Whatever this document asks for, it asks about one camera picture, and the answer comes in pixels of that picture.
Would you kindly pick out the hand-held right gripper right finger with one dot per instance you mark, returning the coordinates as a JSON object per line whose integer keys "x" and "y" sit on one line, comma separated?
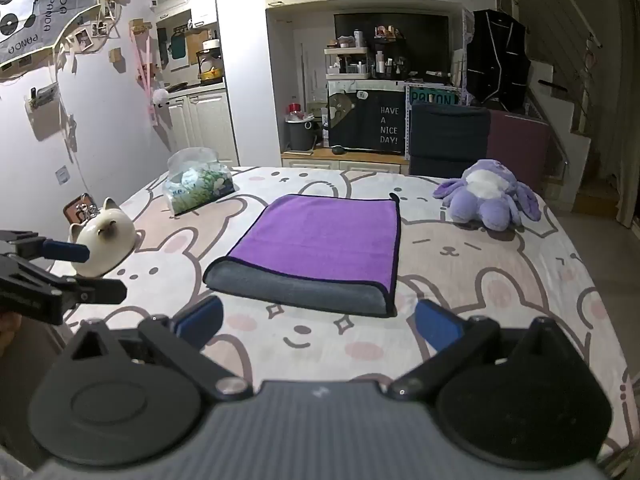
{"x": 437, "y": 325}

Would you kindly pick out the wooden low cabinet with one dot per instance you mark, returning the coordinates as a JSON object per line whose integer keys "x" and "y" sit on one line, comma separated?
{"x": 350, "y": 160}

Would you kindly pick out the white cat figurine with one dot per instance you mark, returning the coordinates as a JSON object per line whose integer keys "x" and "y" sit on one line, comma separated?
{"x": 102, "y": 240}

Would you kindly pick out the black computer mouse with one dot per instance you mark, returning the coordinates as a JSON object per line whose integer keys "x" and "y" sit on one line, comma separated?
{"x": 338, "y": 150}

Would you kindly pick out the brown framed stand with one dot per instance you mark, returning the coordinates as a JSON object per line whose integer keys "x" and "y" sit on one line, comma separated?
{"x": 79, "y": 207}

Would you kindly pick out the white shelf rack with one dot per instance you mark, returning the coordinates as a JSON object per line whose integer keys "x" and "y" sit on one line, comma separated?
{"x": 350, "y": 62}

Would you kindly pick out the yellow pot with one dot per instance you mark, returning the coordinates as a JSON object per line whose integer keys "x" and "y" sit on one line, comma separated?
{"x": 211, "y": 76}

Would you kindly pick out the clear tissue pack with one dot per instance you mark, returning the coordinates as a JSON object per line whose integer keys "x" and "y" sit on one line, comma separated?
{"x": 200, "y": 185}

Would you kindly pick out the panda wall poster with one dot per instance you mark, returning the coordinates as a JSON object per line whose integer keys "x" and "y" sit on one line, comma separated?
{"x": 50, "y": 5}

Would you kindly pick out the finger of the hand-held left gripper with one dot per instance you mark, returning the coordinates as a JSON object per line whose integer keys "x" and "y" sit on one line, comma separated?
{"x": 92, "y": 291}
{"x": 62, "y": 250}

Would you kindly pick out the purple plush bunny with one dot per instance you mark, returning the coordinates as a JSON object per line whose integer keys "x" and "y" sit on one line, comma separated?
{"x": 485, "y": 200}

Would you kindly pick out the black vest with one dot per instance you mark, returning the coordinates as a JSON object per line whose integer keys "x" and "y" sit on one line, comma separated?
{"x": 495, "y": 60}

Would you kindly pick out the black printed cloth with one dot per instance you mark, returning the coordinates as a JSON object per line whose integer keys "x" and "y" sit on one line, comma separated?
{"x": 370, "y": 125}

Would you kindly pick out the purple board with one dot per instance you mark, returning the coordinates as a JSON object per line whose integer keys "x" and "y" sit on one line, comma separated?
{"x": 520, "y": 145}

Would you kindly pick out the white kitchen cabinet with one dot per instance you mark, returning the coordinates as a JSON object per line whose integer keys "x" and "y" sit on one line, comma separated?
{"x": 205, "y": 125}

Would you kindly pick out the red-capped bottle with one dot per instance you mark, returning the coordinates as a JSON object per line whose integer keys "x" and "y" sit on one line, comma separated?
{"x": 295, "y": 109}

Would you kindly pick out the wall socket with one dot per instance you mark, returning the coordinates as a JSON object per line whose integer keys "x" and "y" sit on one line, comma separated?
{"x": 62, "y": 175}

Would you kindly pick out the teal sign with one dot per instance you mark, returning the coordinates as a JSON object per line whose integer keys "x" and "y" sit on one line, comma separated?
{"x": 432, "y": 97}

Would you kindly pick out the purple and grey towel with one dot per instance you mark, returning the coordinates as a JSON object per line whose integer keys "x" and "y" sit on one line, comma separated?
{"x": 320, "y": 235}

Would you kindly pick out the white fluffy ball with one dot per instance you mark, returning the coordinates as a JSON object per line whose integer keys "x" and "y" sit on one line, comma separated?
{"x": 161, "y": 96}

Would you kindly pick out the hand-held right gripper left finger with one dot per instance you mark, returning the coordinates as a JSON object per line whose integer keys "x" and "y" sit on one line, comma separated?
{"x": 199, "y": 319}

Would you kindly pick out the dark chair back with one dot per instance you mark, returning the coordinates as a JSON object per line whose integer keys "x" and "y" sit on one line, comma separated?
{"x": 450, "y": 135}

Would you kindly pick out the stair railing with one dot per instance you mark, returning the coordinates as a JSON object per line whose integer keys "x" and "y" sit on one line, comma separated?
{"x": 555, "y": 25}

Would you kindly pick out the grey trash bin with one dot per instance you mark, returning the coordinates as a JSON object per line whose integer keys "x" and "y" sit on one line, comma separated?
{"x": 300, "y": 135}

